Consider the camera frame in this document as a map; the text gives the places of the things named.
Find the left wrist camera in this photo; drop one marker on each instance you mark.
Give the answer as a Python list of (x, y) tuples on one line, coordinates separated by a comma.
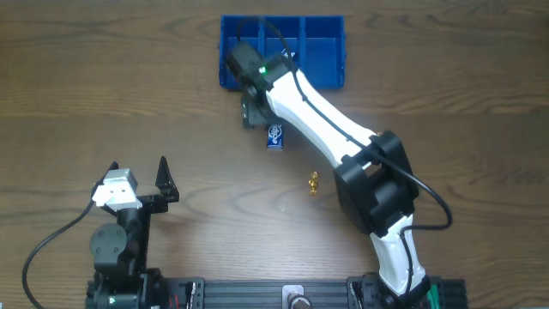
[(116, 189)]

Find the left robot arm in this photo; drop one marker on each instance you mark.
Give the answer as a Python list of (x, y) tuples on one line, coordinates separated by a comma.
[(124, 240)]

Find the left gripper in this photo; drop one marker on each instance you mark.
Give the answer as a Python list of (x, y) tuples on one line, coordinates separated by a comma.
[(152, 202)]

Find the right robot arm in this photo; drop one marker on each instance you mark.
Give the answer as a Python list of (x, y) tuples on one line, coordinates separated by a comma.
[(317, 120)]

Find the mounting rail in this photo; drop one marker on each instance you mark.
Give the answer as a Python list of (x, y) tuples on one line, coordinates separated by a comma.
[(249, 294)]

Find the blue tray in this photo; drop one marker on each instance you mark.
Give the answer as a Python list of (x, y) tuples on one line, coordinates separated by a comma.
[(323, 60)]

